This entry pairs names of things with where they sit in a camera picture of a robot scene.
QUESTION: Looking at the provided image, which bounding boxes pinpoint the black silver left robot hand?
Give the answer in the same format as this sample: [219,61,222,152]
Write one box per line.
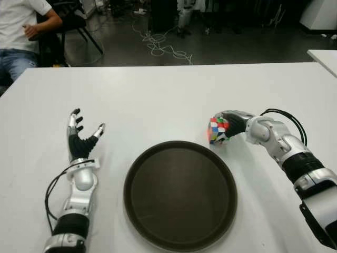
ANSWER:
[67,108,106,163]

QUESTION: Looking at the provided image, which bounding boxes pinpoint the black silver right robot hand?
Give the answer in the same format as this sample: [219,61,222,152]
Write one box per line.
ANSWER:
[213,110,255,144]

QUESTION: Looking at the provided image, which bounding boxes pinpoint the multicoloured Rubik's cube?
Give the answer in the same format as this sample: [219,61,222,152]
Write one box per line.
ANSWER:
[206,115,230,145]

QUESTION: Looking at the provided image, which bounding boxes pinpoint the dark brown round plate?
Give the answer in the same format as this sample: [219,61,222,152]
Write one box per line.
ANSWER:
[123,140,238,251]

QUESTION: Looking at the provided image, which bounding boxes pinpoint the white side table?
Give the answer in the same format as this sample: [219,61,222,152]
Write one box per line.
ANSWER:
[306,48,337,77]

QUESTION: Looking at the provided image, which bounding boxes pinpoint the white humanoid robot legs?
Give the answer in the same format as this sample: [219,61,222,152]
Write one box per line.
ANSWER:
[176,0,194,37]

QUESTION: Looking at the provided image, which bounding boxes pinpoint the black chair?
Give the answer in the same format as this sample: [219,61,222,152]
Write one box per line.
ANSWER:
[36,0,104,68]

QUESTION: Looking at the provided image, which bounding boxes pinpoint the black cabinet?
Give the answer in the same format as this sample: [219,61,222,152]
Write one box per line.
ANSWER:
[150,0,180,32]

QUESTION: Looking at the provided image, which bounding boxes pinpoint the seated person in white shirt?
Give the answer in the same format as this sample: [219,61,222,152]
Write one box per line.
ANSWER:
[0,0,64,87]

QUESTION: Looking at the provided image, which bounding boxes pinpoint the white cabinet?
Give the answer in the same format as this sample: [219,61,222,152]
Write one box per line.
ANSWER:
[299,0,337,32]

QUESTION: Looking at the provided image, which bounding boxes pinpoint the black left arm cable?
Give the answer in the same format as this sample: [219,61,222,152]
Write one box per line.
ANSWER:
[44,160,95,235]

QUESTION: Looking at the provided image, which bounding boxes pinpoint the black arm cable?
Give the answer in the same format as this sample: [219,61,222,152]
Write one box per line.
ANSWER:
[44,160,95,235]
[260,108,309,145]

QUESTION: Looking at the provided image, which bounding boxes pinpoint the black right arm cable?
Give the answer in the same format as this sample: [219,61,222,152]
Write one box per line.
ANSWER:
[260,108,309,145]

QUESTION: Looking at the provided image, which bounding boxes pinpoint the tangled white floor cable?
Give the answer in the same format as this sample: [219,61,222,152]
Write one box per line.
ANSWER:
[131,20,193,65]

